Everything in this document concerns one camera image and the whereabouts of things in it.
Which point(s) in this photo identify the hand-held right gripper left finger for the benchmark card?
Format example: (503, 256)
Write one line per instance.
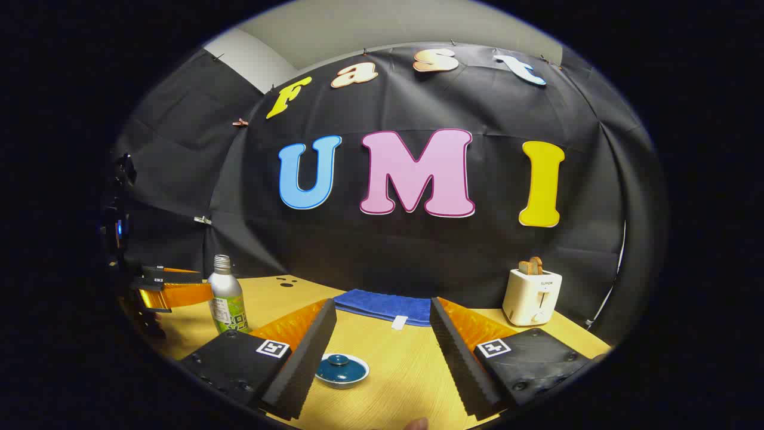
(304, 370)

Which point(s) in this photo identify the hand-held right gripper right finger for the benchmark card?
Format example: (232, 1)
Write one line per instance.
(462, 370)

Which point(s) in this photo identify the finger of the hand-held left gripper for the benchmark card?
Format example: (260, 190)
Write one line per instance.
(179, 277)
(185, 294)

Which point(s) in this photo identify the silver green-label water bottle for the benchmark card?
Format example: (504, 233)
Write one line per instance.
(227, 298)

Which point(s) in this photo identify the white teacup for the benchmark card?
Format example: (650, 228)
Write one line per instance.
(358, 382)

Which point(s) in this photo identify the silver cloth clip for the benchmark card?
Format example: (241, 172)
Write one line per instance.
(203, 220)

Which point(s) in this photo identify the white toaster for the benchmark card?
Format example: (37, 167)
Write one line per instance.
(528, 298)

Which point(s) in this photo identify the blue folded towel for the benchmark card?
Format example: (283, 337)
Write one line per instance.
(382, 304)

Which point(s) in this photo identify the brown toast slice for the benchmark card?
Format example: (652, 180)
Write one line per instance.
(536, 265)
(524, 267)

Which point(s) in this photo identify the black backdrop cloth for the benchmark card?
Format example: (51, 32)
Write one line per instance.
(418, 251)

